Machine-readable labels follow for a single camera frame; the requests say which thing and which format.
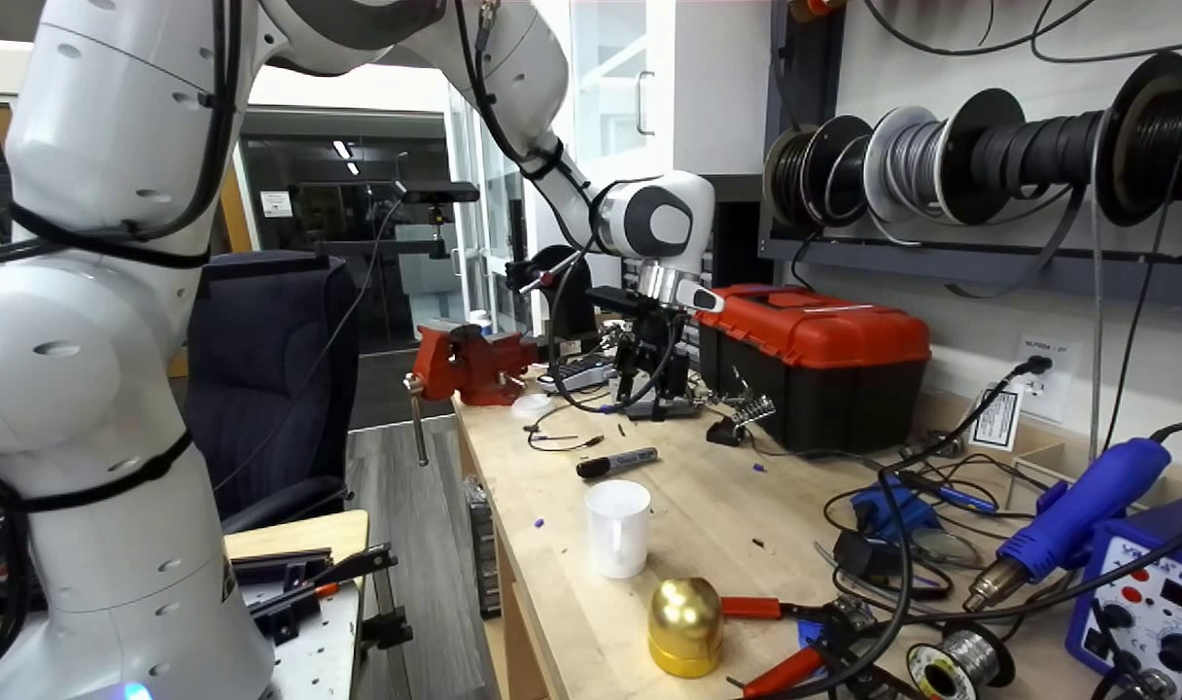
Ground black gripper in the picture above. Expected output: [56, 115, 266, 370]
[586, 284, 702, 420]

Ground black marker pen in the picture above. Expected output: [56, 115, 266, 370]
[573, 442, 665, 487]

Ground white mug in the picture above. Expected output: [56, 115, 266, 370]
[582, 478, 658, 582]

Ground metal helping hands stand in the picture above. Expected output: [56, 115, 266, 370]
[706, 387, 783, 451]

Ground black device with red stripe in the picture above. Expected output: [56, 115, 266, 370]
[503, 241, 598, 348]

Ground red and black toolbox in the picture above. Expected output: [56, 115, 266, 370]
[693, 280, 935, 457]

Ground red bench vise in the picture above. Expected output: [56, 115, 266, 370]
[406, 319, 545, 411]

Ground gold dome bell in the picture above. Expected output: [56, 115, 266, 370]
[642, 570, 729, 683]

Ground white label card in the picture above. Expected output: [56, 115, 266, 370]
[965, 383, 1027, 453]

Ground grey spool rack shelf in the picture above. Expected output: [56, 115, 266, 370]
[754, 211, 1182, 315]

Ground black office chair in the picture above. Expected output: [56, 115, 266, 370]
[178, 245, 365, 523]

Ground black bar clamp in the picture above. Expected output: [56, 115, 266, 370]
[231, 542, 400, 644]

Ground wooden side table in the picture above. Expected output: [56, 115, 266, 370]
[222, 507, 376, 700]

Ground blue hot air gun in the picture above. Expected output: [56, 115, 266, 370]
[961, 435, 1175, 615]

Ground blue soldering station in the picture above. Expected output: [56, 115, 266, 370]
[1061, 487, 1182, 700]

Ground small black wire spool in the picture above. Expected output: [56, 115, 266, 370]
[763, 114, 879, 236]

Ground blue cable connector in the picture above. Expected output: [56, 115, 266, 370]
[847, 478, 943, 544]

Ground red handled pliers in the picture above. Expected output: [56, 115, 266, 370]
[715, 592, 882, 700]

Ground black power cable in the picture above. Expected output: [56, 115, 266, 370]
[820, 355, 1058, 652]

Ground white wire spool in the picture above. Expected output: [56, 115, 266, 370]
[860, 101, 949, 230]

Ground white wall power outlet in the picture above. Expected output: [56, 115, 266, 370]
[1010, 333, 1076, 408]

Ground solder wire spool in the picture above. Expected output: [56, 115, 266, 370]
[901, 621, 1021, 700]

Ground wide black wire spool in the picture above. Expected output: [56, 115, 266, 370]
[939, 87, 1116, 230]

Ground large black wire spool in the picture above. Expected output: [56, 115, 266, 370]
[1088, 45, 1182, 230]

